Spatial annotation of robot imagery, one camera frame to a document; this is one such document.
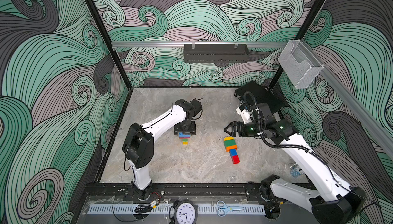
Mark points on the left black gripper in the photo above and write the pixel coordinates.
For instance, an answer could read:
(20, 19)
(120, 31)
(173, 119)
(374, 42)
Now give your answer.
(192, 131)

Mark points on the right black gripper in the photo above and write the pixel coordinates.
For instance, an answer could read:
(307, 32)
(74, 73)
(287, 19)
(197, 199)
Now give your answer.
(233, 126)

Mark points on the light blue lego brick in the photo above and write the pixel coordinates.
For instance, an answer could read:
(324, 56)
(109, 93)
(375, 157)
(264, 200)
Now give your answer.
(183, 135)

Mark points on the green long lego brick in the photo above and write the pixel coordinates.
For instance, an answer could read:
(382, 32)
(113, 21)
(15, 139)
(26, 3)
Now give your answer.
(230, 143)

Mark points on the orange long lego brick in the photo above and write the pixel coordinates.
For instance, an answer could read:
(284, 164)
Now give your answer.
(233, 147)

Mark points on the blue square lego brick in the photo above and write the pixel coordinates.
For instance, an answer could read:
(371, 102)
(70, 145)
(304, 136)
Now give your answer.
(233, 152)

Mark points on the red square lego brick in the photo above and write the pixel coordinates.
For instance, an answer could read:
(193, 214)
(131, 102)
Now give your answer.
(235, 159)

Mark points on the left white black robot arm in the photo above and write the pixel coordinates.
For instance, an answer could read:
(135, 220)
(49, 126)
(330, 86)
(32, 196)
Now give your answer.
(138, 146)

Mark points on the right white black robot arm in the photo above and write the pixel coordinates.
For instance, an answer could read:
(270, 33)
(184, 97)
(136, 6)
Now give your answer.
(329, 198)

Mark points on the black briefcase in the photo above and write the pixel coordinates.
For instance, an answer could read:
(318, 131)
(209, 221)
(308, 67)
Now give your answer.
(261, 96)

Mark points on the light blue scissors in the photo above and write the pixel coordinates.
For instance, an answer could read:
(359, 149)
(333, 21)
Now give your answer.
(223, 208)

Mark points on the white analog clock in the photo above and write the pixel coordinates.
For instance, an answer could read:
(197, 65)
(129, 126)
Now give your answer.
(186, 212)

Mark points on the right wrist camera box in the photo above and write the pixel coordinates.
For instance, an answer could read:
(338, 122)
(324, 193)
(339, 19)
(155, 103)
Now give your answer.
(251, 112)

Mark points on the clear plastic wall holder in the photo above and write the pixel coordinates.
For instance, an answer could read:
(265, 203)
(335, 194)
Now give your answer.
(300, 63)

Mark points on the aluminium back rail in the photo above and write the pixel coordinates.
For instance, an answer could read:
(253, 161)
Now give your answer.
(179, 44)

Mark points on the aluminium rail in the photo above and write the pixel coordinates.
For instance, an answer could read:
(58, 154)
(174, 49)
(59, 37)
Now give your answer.
(179, 44)
(352, 83)

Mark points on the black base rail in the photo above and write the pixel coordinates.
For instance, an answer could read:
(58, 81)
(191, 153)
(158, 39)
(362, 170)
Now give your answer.
(248, 191)

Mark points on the white slotted cable duct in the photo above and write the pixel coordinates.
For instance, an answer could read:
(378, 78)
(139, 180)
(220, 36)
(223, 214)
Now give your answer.
(164, 209)

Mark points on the aluminium right rail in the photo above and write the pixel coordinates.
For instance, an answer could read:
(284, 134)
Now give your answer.
(352, 83)

